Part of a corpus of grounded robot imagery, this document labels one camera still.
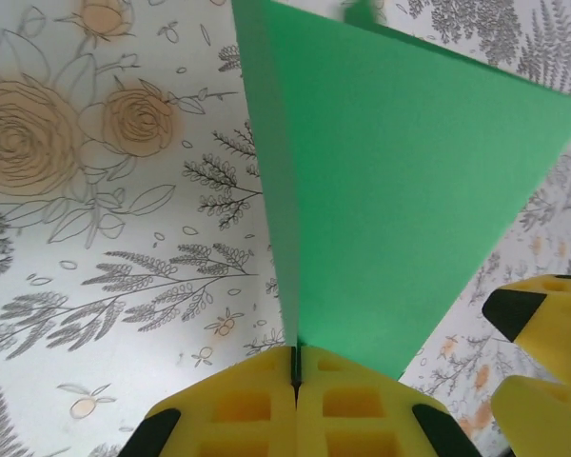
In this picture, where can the green square paper sheet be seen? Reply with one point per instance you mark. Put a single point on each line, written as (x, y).
(385, 166)

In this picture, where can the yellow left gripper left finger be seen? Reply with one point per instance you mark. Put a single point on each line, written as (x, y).
(228, 419)

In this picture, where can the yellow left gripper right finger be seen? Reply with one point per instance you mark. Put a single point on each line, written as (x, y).
(361, 419)

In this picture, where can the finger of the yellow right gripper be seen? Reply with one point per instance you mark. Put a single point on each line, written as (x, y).
(552, 423)
(561, 309)

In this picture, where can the floral printed tablecloth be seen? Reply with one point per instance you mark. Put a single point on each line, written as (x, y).
(100, 285)

